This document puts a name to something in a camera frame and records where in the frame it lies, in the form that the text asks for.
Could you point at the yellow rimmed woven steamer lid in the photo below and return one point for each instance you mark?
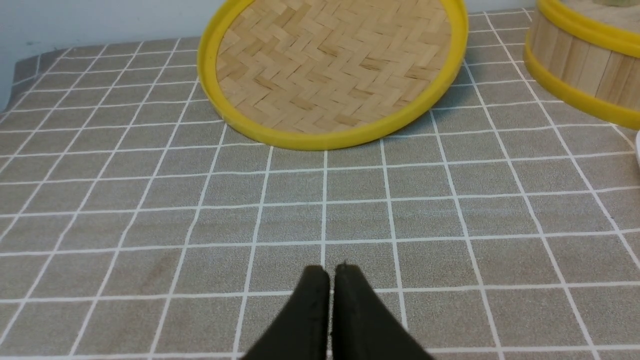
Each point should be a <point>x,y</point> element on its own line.
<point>316,75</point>

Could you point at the white square plate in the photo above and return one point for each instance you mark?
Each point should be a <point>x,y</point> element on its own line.
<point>637,147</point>

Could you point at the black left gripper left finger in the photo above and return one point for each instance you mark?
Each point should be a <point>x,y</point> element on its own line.
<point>300,330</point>

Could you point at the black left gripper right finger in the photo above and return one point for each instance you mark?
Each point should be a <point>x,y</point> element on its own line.
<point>363,327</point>

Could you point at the grey checked tablecloth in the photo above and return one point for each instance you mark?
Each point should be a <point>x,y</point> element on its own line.
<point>136,225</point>

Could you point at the yellow rimmed bamboo steamer basket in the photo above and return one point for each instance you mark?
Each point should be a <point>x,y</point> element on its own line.
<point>587,54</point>

